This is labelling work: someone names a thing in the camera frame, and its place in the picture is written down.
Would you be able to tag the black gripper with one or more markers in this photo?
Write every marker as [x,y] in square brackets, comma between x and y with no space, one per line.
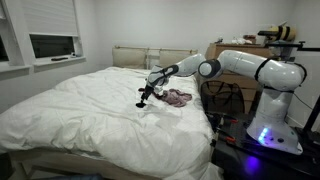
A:
[148,92]

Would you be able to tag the black sock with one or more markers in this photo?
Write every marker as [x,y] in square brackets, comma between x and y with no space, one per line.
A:
[140,105]

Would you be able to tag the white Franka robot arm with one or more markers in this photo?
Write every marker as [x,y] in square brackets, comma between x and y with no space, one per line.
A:
[273,73]

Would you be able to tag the dark sock with red dots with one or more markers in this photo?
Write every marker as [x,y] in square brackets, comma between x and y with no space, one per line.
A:
[157,95]

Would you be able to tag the black mesh laundry basket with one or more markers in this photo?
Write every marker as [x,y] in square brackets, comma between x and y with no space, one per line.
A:
[221,98]

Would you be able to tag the pink crumpled garment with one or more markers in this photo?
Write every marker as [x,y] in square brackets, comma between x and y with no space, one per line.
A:
[176,96]

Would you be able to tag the beige headboard cushion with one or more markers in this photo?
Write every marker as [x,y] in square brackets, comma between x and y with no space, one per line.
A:
[173,58]
[128,58]

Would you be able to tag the white quilted duvet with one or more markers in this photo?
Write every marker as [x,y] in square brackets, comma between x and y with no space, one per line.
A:
[100,116]

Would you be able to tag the small dark sill object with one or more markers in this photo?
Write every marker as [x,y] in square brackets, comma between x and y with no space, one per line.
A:
[72,55]

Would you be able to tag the black remote control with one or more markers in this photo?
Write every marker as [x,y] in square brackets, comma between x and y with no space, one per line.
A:
[59,59]

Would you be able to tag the white window sill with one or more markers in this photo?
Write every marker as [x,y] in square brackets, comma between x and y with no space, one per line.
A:
[56,63]

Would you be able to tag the wooden dresser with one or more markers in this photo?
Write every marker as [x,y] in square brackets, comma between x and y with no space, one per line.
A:
[245,85]

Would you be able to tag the dark window pane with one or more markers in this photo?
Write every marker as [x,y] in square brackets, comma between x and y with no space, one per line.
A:
[51,45]

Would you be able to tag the black robot table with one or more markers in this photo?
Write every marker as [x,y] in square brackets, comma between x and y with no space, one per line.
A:
[240,160]

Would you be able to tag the white clutter pile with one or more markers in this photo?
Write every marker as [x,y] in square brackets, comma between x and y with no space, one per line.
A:
[241,41]

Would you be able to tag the brown small box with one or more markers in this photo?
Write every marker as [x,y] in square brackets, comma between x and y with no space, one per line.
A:
[250,37]

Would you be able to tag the white window blind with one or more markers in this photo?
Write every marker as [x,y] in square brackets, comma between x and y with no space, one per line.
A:
[50,16]

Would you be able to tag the yellow black cylinder object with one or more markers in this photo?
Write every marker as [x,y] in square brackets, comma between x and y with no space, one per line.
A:
[283,33]

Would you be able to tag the black stand pole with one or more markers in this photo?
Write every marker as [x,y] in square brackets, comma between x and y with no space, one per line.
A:
[311,115]

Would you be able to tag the beige headboard frame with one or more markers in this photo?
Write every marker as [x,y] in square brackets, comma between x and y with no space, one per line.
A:
[152,56]

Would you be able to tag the beige bed frame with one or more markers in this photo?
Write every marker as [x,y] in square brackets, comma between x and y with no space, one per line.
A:
[66,163]

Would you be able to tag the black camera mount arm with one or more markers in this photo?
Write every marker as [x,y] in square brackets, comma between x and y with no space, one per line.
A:
[300,48]

